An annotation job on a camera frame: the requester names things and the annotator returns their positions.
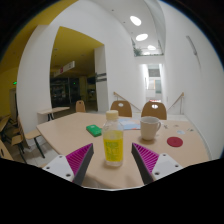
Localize dark shop shelf unit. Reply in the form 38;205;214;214
49;77;81;108

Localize group of oval ceiling lights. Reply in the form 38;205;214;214
129;14;158;52

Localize wooden chair with round cutout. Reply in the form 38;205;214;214
140;101;168;121
109;100;133;118

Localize green balcony plant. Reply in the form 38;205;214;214
133;46;143;57

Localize small green box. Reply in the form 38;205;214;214
85;124;103;138

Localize dark wall sign plaques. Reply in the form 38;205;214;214
95;72;108;83

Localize flat round red coaster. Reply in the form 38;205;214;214
166;136;184;148

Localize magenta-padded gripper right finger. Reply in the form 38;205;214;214
130;142;184;186

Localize small beige side table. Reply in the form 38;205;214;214
36;106;71;122

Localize long grey wall lamp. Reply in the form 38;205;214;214
185;35;198;56

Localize white ceramic mug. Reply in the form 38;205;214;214
139;116;163;141

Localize clear bottle with yellow label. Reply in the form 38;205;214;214
101;109;125;168

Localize red and white hanging sign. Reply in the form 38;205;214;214
53;60;76;78

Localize light blue printed sheet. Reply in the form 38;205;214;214
118;118;142;131

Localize wooden stair handrail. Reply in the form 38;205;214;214
167;92;185;115
113;91;142;112

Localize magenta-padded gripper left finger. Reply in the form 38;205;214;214
42;142;95;186

